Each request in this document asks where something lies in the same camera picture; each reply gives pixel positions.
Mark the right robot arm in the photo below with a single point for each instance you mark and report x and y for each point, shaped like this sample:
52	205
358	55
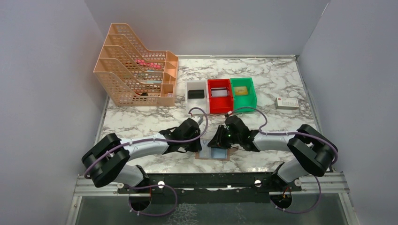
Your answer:
313	153

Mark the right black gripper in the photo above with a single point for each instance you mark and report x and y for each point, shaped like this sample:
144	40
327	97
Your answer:
217	140

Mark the peach plastic file organizer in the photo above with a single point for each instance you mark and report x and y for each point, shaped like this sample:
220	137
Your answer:
121	77

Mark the white card in red bin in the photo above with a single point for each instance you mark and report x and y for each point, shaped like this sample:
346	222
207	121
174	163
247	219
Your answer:
219	92

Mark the green plastic bin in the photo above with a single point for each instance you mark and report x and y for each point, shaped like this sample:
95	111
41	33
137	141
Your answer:
250	100

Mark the black mounting rail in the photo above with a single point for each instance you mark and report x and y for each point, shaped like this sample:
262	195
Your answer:
202	188

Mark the light blue credit card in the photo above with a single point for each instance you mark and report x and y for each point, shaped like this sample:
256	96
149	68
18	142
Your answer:
217	153

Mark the red black stamp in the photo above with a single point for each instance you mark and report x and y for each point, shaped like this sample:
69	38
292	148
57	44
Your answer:
142	93

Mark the black credit card from holder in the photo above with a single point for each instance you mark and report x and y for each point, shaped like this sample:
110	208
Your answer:
196	94

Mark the gold card in green bin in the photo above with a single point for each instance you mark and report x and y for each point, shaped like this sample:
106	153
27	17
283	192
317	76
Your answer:
240	91

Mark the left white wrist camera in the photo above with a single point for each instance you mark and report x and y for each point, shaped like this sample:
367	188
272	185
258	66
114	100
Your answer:
198	119

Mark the red plastic bin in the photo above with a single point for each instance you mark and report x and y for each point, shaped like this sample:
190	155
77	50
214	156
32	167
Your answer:
222	104

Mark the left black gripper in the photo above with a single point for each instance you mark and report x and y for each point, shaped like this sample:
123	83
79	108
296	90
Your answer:
196	147

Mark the white VIP card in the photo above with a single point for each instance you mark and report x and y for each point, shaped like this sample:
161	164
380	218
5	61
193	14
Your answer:
206	152

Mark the white plastic bin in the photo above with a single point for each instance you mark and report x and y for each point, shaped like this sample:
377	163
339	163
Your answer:
200	103

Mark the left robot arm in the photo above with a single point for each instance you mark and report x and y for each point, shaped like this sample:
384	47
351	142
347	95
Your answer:
106	161

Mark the pink items in organizer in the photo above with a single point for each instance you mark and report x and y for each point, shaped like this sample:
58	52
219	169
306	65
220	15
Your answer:
148	65

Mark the white box with red label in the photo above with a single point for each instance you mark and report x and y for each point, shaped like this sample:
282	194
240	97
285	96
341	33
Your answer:
286	103

